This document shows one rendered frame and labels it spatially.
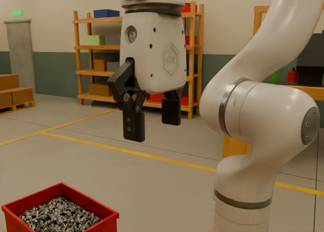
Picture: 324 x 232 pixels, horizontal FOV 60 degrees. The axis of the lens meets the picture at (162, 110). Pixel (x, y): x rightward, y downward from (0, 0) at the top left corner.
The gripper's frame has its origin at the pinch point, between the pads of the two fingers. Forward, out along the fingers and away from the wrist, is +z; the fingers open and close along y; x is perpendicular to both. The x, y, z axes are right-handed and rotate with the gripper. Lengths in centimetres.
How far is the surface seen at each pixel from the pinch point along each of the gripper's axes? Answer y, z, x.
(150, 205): 154, 130, 113
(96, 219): 22, 42, 38
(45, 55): 468, 15, 712
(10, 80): 317, 66, 631
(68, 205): 23, 43, 53
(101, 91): 436, 95, 458
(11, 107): 288, 120, 587
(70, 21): 477, -74, 603
